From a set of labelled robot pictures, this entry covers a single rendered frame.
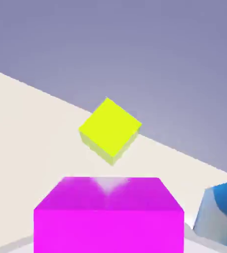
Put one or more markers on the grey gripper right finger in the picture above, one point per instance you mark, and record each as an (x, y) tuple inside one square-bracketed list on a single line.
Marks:
[(200, 244)]

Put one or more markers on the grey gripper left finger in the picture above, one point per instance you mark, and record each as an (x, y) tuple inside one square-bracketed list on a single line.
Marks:
[(16, 248)]

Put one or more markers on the small magenta cube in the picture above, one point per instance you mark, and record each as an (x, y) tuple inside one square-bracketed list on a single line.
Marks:
[(108, 227)]

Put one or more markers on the small yellow cube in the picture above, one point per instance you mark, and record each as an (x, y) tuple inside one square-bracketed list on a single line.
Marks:
[(109, 128)]

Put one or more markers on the large blue box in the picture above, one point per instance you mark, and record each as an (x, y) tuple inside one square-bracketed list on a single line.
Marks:
[(222, 213)]

